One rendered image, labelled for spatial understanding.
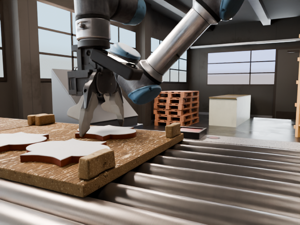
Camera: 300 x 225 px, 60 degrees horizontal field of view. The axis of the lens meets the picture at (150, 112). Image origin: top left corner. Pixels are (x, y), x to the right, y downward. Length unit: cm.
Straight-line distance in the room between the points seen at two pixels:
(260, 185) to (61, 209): 25
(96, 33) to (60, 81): 52
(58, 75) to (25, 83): 292
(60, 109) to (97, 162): 75
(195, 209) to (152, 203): 5
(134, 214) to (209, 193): 11
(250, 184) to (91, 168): 21
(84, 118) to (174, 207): 29
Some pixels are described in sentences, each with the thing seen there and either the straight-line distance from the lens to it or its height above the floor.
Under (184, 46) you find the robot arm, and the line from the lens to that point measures 93.
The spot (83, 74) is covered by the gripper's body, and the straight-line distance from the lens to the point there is 58.
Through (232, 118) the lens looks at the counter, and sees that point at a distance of 680.
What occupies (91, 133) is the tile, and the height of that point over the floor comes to 95.
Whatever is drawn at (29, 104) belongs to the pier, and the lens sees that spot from 403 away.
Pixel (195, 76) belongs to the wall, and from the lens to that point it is 951.
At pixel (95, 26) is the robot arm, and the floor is 117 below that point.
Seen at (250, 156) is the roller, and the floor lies 92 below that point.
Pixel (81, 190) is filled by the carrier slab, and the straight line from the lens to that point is 32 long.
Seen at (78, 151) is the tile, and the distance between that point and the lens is 41.
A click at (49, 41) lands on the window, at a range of 456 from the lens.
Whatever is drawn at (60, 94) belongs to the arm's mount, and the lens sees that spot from 106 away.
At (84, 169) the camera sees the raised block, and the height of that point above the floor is 95.
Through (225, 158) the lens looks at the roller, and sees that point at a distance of 49.
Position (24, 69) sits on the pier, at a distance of 400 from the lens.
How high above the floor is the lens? 105
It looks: 6 degrees down
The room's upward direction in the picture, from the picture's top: straight up
